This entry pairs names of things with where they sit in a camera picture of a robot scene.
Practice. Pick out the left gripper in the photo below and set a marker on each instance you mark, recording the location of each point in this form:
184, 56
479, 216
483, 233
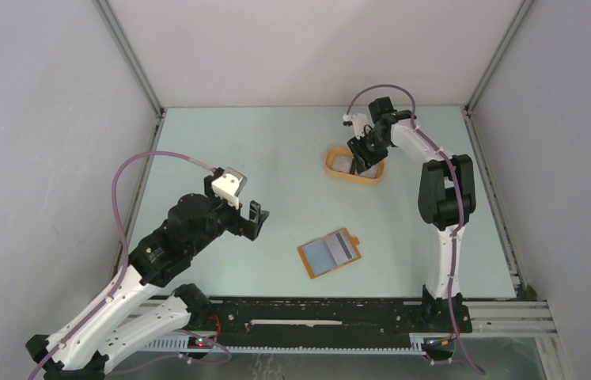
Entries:
248, 227

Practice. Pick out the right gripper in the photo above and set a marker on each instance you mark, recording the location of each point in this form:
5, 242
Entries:
361, 154

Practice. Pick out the tan oval tray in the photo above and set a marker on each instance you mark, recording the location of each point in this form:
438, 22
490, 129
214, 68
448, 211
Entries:
354, 174

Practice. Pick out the silver magnetic stripe card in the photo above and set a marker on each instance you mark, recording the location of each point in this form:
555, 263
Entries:
340, 248

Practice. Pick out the orange leather card holder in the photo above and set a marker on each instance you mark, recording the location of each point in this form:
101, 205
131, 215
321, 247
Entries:
317, 259

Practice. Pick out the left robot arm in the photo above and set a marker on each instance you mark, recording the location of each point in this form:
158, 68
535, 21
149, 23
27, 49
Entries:
97, 340

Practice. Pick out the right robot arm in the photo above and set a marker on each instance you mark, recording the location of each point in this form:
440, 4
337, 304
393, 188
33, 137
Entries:
446, 196

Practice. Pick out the left controller board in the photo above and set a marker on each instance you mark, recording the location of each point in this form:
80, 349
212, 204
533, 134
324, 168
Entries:
195, 343

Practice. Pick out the controller board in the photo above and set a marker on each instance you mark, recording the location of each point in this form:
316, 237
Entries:
438, 344
195, 343

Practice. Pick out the right controller board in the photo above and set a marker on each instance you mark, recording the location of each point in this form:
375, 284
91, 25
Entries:
438, 344

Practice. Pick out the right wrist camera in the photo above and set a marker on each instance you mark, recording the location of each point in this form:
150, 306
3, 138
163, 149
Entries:
359, 122

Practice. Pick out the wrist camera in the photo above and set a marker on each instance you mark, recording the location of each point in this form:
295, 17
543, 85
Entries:
228, 184
359, 122

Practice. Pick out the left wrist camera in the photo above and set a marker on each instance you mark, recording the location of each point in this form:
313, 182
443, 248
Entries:
228, 184

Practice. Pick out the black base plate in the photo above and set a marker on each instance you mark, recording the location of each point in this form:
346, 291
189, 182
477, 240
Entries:
330, 323

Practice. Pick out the aluminium frame rail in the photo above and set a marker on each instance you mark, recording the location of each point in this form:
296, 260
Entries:
490, 319

